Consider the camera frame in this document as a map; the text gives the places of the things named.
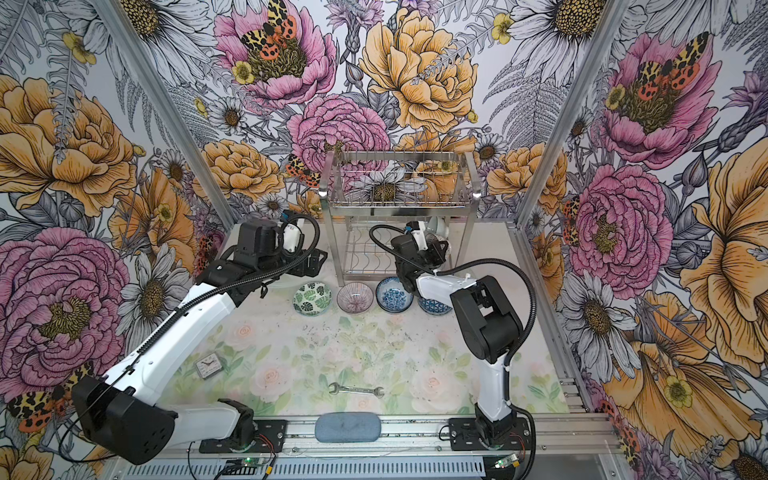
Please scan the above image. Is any blue floral porcelain bowl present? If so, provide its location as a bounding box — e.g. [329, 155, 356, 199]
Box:
[375, 276, 414, 314]

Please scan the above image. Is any white maroon triangle bowl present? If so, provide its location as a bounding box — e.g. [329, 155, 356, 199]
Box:
[424, 216, 449, 241]

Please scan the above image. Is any mint green glazed bowl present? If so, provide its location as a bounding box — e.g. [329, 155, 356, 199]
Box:
[429, 216, 450, 240]

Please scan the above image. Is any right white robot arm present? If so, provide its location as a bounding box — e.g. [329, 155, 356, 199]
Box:
[381, 221, 537, 447]

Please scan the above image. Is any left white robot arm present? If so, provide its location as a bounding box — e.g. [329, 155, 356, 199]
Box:
[72, 211, 321, 465]

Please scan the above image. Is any steel two-tier dish rack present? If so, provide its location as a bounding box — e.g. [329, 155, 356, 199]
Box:
[318, 151, 482, 286]

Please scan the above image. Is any blue triangle pattern bowl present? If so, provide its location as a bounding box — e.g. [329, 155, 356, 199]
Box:
[418, 298, 453, 316]

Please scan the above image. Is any green leaf pattern bowl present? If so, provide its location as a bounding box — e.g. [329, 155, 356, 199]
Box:
[292, 281, 332, 317]

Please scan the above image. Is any purple striped bowl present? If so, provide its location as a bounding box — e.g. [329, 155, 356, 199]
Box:
[337, 282, 374, 314]

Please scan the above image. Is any small white square clock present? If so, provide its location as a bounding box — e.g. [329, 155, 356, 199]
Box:
[195, 352, 224, 380]

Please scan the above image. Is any steel open-end wrench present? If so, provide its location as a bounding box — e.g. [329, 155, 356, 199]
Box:
[328, 382, 385, 398]

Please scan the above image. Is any blue grey oval sponge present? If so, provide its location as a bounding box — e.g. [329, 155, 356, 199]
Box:
[314, 412, 382, 443]

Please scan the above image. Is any left black corrugated cable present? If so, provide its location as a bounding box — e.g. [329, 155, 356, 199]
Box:
[56, 214, 322, 463]

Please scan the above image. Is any black corrugated cable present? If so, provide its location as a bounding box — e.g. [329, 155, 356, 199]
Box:
[56, 214, 322, 463]
[368, 224, 538, 480]

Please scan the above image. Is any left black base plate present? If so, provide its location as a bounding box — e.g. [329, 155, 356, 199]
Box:
[198, 419, 288, 454]

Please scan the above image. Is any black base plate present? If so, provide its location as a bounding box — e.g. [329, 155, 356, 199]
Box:
[448, 415, 532, 451]
[198, 419, 288, 454]

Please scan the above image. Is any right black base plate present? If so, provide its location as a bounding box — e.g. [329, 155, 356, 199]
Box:
[448, 415, 532, 451]

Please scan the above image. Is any right black corrugated cable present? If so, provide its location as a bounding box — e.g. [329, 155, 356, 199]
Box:
[368, 224, 538, 480]

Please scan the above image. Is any white vented cable duct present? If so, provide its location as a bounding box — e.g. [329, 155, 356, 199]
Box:
[119, 457, 487, 480]

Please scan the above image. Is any aluminium front rail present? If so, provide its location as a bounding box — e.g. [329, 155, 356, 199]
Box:
[113, 411, 619, 458]

